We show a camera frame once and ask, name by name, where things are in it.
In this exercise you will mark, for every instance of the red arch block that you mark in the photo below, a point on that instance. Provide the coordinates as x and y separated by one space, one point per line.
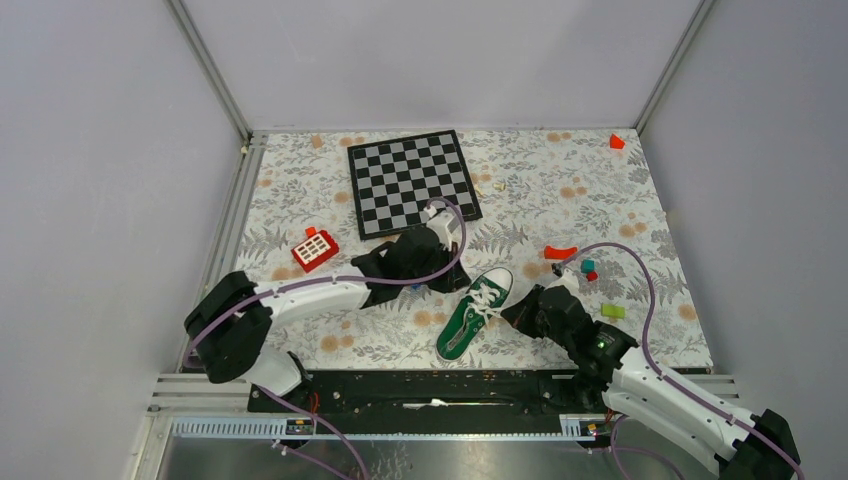
559 254

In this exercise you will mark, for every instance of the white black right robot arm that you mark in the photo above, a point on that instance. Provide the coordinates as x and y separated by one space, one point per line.
729 441

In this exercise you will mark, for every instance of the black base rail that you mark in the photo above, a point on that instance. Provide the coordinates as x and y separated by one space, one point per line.
447 402

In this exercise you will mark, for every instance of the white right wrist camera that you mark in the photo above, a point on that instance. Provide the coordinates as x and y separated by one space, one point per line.
567 280

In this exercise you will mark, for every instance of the black grey chessboard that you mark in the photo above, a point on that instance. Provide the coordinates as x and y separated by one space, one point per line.
392 181

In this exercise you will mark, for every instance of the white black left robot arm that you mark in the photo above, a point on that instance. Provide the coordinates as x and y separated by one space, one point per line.
228 330

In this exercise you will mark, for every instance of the red toy brick window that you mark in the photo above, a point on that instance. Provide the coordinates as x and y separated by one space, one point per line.
315 250

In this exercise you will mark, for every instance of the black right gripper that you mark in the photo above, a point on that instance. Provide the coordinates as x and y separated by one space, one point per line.
520 313

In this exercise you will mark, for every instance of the lime green block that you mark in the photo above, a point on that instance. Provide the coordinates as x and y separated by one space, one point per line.
613 311

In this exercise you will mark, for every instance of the red wedge block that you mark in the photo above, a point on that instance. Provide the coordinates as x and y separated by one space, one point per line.
615 142

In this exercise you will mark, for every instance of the teal cube block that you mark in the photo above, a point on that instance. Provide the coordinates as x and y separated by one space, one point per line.
587 266

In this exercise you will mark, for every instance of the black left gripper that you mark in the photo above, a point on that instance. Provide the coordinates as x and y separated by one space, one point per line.
457 282

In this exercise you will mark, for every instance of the floral table mat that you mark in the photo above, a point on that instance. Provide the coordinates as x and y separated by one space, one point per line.
563 188

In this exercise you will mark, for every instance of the green canvas sneaker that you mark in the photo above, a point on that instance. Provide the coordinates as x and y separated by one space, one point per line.
483 300

